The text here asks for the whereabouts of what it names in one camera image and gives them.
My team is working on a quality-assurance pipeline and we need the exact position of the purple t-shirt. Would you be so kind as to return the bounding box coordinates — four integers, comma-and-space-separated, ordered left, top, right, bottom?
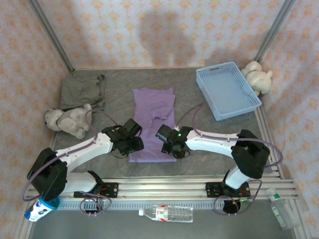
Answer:
128, 87, 177, 164

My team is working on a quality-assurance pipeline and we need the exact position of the grey t-shirt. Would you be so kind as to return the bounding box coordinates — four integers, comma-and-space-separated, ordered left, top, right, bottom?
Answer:
59, 74, 107, 111

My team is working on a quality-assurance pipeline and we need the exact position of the grey plush toy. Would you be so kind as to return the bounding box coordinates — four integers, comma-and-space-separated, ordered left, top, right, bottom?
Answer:
44, 103, 93, 139

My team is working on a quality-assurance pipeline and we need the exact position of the light blue perforated plastic basket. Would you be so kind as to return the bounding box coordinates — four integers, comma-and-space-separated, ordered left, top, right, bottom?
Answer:
195, 61, 262, 122

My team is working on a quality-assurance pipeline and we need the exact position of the clear plastic water bottle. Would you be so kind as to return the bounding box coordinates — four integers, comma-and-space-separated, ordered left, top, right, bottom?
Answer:
138, 204, 194, 224

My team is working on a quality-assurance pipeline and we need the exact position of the white plush toy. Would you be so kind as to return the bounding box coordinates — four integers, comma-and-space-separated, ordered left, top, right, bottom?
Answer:
241, 61, 274, 96

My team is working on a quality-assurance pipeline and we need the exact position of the white canister with blue lid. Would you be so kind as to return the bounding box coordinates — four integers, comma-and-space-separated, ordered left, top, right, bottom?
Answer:
24, 195, 61, 222

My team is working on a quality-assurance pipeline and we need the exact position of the clear bottle with green label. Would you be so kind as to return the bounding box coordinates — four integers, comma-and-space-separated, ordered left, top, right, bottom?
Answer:
266, 188, 301, 230

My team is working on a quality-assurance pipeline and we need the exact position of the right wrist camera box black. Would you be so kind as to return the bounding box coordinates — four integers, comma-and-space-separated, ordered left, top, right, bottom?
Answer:
155, 124, 173, 143

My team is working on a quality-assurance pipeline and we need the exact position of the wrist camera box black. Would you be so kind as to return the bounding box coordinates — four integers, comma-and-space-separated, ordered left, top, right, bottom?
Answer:
155, 124, 173, 143
123, 118, 143, 137

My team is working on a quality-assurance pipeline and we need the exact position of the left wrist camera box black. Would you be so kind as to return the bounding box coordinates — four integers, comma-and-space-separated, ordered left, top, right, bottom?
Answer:
123, 118, 143, 137

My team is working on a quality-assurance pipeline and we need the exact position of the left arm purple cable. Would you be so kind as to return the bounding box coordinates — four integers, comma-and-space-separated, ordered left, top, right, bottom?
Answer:
20, 109, 123, 216

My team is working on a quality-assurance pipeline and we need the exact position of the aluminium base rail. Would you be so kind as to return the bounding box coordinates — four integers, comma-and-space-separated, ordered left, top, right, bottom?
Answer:
26, 174, 300, 200

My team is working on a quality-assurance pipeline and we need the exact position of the grey slotted cable duct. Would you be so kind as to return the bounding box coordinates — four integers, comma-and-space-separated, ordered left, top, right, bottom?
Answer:
58, 200, 250, 210

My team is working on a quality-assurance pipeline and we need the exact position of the aluminium frame post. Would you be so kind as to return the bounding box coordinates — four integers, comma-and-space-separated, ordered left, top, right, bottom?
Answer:
255, 0, 297, 64
26, 0, 75, 75

